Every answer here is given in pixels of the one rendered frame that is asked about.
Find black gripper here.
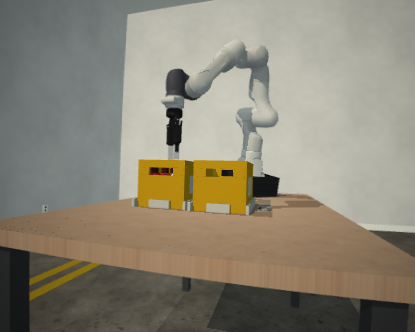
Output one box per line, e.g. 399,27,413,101
166,108,183,160

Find yellow divided crate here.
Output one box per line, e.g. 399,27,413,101
137,160,194,209
192,160,253,214

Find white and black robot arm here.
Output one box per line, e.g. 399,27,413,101
161,40,278,177

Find white paper pick list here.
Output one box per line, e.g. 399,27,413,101
257,205,272,212

